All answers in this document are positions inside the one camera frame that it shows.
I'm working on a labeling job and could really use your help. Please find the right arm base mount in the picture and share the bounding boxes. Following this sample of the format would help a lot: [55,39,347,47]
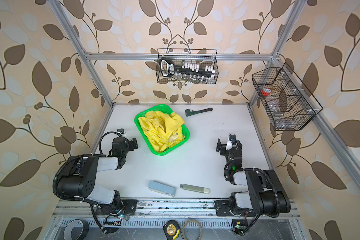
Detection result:
[214,200,256,218]

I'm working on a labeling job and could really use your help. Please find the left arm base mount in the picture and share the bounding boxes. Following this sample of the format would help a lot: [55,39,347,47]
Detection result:
[98,199,138,216]

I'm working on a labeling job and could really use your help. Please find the side wire basket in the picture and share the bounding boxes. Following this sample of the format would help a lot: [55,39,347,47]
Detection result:
[252,63,323,131]

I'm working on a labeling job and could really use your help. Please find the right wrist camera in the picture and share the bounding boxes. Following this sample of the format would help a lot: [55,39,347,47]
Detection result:
[229,134,238,145]

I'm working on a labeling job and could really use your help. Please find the yellow trousers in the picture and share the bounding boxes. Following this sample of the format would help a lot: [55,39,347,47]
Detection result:
[138,111,186,153]

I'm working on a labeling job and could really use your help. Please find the brown ring band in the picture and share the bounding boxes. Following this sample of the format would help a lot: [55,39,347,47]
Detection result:
[182,219,204,240]

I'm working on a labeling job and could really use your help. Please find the black tape roll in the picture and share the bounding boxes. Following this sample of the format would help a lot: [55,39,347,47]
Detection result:
[63,219,90,240]

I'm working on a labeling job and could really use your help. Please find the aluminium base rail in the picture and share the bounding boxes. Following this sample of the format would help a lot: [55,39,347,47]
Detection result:
[52,198,301,220]

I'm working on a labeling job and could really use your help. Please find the back wire basket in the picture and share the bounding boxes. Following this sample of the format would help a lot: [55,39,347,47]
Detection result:
[156,48,219,85]

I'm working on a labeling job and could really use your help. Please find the dark green pipe wrench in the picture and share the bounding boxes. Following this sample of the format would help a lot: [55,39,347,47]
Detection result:
[185,108,213,117]

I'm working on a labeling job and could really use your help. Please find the blue grey sharpening block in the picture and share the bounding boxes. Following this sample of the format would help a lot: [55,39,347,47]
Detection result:
[148,181,177,197]

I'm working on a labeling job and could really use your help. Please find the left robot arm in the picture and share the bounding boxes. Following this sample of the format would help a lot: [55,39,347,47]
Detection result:
[53,129,138,210]

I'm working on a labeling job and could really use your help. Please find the yellow black tape measure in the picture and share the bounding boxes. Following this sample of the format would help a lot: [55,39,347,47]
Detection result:
[163,220,181,240]

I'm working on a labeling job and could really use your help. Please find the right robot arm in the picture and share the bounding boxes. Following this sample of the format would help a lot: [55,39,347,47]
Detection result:
[214,135,291,218]

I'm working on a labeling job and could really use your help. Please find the pale green utility knife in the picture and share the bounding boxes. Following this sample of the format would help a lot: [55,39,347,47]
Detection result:
[180,184,211,194]

